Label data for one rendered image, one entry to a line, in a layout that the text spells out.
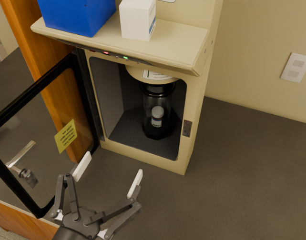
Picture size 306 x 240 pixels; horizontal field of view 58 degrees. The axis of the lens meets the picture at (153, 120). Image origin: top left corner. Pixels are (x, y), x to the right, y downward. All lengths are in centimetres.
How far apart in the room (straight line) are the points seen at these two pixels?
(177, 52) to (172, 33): 6
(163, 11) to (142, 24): 8
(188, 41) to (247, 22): 54
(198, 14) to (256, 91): 70
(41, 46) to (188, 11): 35
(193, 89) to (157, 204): 43
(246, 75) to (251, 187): 43
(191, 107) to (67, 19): 35
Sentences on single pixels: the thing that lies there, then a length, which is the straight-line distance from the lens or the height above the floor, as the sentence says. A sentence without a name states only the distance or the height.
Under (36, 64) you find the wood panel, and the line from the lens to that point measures 71.
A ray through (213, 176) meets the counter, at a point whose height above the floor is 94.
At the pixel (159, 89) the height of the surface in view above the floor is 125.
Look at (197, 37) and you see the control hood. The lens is 52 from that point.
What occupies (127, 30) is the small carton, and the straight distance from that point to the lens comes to 51.
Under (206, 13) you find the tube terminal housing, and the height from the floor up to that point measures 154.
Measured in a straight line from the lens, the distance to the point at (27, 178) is 73.
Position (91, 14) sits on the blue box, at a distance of 51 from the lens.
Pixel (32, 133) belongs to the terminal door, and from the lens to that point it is 70.
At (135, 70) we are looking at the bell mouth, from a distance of 72.
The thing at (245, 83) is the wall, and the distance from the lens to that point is 118.
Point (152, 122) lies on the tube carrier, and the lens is 89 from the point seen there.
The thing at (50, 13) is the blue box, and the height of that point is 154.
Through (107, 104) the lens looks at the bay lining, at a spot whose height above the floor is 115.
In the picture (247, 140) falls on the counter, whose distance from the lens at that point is 111.
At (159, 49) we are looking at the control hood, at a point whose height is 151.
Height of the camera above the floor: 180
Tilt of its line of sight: 51 degrees down
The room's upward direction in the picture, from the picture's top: straight up
